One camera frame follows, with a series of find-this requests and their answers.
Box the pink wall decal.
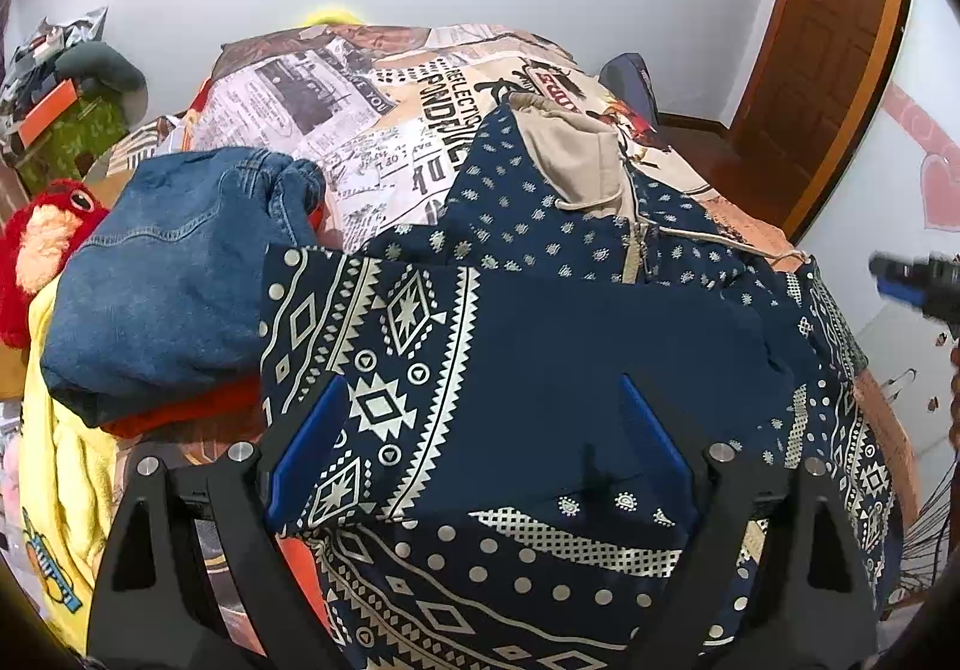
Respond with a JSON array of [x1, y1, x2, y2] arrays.
[[881, 80, 960, 232]]

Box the brown wooden door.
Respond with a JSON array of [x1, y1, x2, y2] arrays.
[[731, 0, 917, 243]]

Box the yellow cloth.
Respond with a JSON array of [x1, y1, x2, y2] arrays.
[[22, 280, 121, 648]]

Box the dark blue chair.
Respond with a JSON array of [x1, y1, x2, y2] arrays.
[[600, 53, 659, 123]]

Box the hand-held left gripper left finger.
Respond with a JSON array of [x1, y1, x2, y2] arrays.
[[88, 373, 353, 670]]

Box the orange cloth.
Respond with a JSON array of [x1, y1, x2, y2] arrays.
[[101, 370, 323, 570]]

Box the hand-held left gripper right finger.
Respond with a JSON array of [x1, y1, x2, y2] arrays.
[[600, 373, 882, 670]]

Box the yellow item behind bed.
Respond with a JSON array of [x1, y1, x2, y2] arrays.
[[304, 5, 368, 29]]

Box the orange box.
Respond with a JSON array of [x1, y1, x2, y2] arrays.
[[19, 79, 80, 146]]

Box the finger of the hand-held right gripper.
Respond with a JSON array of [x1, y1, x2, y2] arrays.
[[868, 250, 960, 327]]

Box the red plush toy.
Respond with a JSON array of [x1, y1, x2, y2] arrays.
[[0, 178, 113, 348]]

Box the navy patterned hoodie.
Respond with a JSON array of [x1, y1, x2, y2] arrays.
[[259, 92, 901, 670]]

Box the grey-green plush cushion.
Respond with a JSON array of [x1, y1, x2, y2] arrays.
[[56, 43, 149, 119]]

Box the newspaper print blanket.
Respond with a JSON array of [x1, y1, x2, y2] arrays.
[[105, 23, 923, 611]]

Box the green camouflage box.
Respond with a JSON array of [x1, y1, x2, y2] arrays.
[[15, 92, 128, 191]]

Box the blue denim jeans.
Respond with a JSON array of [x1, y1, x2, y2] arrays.
[[39, 146, 327, 429]]

